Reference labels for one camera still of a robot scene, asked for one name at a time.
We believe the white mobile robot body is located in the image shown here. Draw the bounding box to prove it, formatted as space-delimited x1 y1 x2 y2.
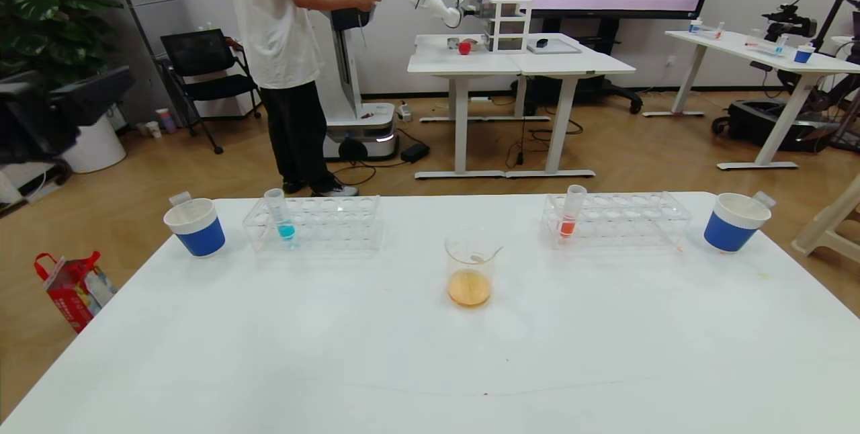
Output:
319 0 398 161

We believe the clear plastic test tube rack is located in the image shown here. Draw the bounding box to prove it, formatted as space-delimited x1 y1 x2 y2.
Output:
242 195 384 253
542 190 694 250

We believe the green leafy plant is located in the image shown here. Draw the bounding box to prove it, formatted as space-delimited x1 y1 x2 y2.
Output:
0 0 125 89

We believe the white standing desk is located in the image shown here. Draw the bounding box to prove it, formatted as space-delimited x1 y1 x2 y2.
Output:
642 30 860 171

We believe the blue pigment test tube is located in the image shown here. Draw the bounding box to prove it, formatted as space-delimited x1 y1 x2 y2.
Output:
263 188 296 242

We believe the black display stand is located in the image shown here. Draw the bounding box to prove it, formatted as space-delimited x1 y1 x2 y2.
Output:
514 17 643 116

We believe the person in white shirt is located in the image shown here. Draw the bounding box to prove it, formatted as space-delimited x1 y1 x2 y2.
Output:
223 0 382 198

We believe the blue and white paper cup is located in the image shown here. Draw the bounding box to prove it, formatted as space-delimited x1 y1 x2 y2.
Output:
703 191 773 253
162 198 226 258

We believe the white drawer organizer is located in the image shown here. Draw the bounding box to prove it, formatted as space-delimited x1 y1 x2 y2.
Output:
462 0 533 53

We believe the black folding chair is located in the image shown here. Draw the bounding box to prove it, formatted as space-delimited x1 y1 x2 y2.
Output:
159 27 266 155

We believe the red shopping bag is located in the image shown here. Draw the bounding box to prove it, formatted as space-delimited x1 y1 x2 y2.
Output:
34 250 116 334

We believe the clear glass beaker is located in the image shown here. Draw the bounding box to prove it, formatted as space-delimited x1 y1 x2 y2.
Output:
444 226 505 309

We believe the beige plastic stool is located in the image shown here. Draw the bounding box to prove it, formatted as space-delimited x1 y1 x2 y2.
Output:
791 175 860 265

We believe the white plant pot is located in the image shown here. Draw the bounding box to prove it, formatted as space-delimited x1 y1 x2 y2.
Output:
60 112 126 173

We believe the white double desk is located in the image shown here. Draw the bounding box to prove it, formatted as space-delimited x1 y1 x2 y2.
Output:
407 32 638 179

